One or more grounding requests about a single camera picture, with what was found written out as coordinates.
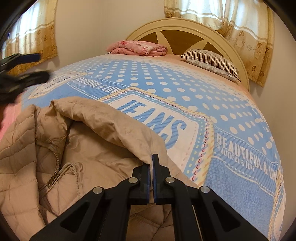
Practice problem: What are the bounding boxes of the beige quilted puffer jacket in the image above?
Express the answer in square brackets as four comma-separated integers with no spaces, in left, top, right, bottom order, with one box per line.
[1,97,193,240]

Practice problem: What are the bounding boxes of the beige side window curtain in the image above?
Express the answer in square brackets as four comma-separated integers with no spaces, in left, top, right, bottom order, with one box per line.
[1,0,58,75]

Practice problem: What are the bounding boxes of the blue pink printed bedspread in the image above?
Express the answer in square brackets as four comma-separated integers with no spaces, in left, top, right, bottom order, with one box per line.
[0,53,286,241]

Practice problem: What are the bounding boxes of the striped pillow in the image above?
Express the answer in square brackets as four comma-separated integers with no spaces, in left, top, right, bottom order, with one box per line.
[181,49,241,83]

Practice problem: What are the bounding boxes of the cream wooden headboard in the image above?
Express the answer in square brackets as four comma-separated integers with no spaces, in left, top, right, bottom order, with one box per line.
[127,18,250,90]

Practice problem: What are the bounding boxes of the beige patterned window curtain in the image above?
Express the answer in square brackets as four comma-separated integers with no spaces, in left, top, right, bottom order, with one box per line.
[164,0,274,87]

